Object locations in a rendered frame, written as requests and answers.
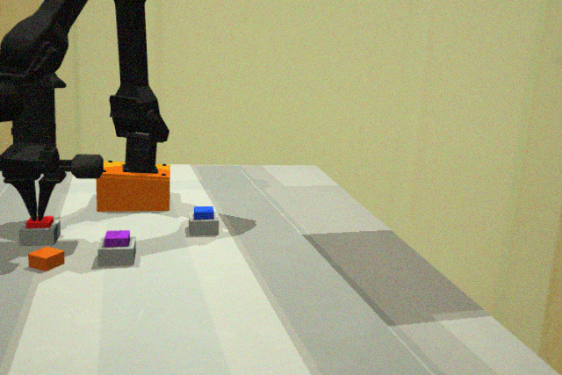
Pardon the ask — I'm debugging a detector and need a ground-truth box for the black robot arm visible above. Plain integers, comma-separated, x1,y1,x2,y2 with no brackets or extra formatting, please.
0,0,169,181

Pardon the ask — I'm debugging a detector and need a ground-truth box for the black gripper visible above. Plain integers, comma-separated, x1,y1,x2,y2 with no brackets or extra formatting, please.
3,119,104,221

